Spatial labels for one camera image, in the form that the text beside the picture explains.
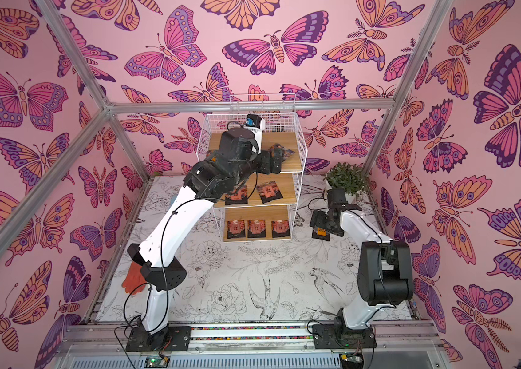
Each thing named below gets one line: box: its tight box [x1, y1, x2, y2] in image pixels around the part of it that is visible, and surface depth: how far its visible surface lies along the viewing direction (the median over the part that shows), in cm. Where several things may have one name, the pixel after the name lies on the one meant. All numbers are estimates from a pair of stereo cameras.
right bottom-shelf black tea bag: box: [271, 219, 291, 239], surface depth 100 cm
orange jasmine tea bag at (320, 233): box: [311, 226, 331, 242], surface depth 99 cm
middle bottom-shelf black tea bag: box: [247, 219, 266, 239], surface depth 101 cm
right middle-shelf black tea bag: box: [256, 180, 284, 204], surface depth 83 cm
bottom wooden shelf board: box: [222, 205, 292, 242], surface depth 104 cm
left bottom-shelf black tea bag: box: [226, 219, 246, 240], surface depth 101 cm
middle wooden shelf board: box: [213, 172, 297, 209], surface depth 81 cm
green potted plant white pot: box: [322, 162, 369, 205], surface depth 96 cm
